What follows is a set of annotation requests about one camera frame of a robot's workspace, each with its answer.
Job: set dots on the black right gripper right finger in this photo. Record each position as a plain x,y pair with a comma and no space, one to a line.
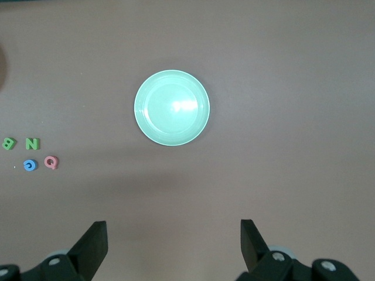
263,263

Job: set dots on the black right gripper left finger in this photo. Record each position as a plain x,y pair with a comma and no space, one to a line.
85,257

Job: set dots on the pink foam letter Q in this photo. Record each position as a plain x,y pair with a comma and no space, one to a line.
46,161

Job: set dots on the blue foam letter G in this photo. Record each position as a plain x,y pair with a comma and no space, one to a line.
25,165

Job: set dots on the green foam letter N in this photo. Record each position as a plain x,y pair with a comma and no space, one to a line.
31,143

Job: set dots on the green foam letter B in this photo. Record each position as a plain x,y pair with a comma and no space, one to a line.
8,143

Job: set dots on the green round plate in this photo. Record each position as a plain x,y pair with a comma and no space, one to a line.
172,107

